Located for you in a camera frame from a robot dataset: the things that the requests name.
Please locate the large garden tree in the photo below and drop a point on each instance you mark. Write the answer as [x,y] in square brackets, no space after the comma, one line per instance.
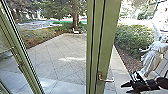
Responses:
[76,16]

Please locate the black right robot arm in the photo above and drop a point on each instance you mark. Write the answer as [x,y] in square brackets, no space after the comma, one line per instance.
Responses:
[163,83]

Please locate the white garden statue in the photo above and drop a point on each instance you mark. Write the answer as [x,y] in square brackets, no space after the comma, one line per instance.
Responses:
[152,55]

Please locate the green garden bush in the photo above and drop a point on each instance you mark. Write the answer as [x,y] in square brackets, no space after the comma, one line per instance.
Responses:
[133,38]

